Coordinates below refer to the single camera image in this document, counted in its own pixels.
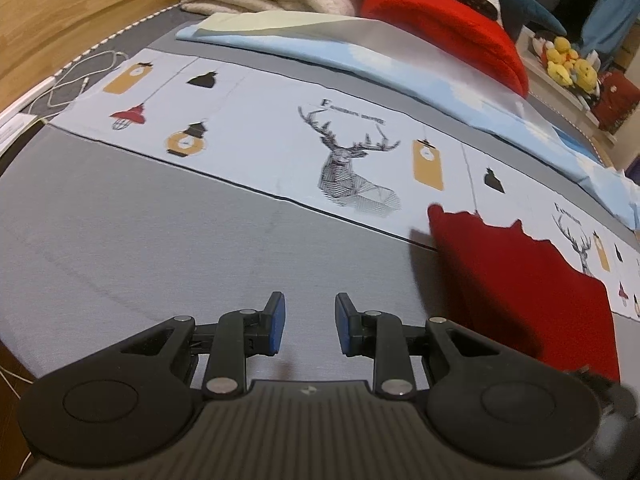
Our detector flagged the grey printed bed sheet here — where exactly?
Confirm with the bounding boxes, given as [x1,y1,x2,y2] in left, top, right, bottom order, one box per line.
[0,2,640,396]

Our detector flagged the light blue duvet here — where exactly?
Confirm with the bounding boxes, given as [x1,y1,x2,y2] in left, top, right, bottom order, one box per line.
[175,10,640,233]

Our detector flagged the white low shelf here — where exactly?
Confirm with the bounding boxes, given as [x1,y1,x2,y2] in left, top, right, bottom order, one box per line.
[520,24,622,147]

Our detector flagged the yellow plush toys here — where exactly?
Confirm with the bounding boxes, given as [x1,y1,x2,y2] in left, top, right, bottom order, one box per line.
[532,35,602,97]

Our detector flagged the wooden bed frame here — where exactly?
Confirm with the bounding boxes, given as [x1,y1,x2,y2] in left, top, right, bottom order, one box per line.
[0,0,193,111]

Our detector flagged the dark red bag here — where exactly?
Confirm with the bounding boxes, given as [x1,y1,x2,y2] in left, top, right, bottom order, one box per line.
[592,71,640,134]

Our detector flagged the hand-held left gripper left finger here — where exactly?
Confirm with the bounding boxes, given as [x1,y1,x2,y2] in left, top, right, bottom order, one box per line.
[119,291,288,401]

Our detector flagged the red knit sweater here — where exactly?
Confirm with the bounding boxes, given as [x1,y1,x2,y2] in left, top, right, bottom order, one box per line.
[427,203,622,387]

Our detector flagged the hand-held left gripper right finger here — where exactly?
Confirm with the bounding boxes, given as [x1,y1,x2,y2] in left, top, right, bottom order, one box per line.
[334,292,502,401]

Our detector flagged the blue hanging garment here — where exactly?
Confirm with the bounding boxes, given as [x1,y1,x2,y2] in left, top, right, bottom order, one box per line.
[582,0,640,61]

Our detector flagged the white charging cable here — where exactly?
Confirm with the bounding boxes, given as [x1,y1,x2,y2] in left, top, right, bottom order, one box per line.
[24,50,129,112]

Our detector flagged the red cushion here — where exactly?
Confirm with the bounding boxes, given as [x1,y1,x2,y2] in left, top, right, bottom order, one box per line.
[359,0,531,99]

